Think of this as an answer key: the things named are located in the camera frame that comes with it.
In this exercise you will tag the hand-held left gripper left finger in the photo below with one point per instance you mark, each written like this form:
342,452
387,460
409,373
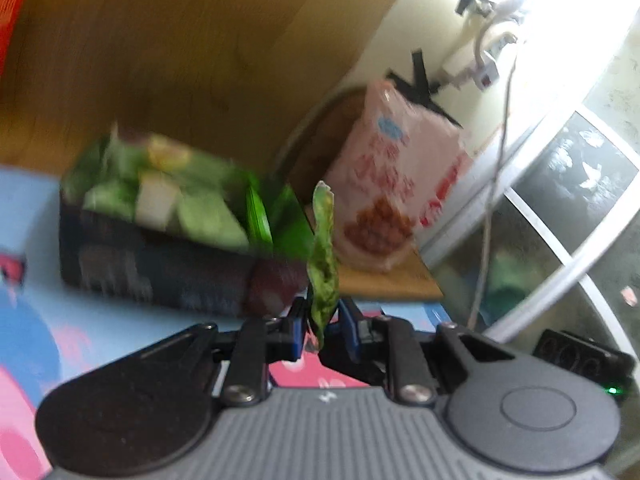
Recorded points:
296,335

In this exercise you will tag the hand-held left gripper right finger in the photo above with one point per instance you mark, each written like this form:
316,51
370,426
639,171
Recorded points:
350,332

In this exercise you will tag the olive green snack packet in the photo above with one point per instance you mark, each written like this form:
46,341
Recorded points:
322,270

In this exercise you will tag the bright green snack packet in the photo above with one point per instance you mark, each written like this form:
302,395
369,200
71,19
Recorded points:
285,230

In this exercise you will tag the crinkly green snack bag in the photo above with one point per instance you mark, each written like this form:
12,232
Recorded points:
200,210

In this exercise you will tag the dark cardboard box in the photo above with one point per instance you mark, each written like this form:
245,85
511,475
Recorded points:
150,275

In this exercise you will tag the large pink snack bag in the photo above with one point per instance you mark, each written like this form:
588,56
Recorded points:
390,175

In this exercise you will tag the black tape cross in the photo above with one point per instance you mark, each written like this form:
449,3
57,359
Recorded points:
417,85

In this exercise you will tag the printed blanket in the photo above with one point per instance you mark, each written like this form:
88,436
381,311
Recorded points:
30,220

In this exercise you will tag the wooden headboard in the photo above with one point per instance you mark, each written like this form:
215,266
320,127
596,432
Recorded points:
200,60

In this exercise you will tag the white charger plug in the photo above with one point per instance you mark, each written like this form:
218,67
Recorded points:
460,62

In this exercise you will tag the red cardboard box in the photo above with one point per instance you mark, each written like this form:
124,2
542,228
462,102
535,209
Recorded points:
12,10

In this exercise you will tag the white window frame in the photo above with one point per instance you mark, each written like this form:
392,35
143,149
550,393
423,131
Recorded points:
537,225

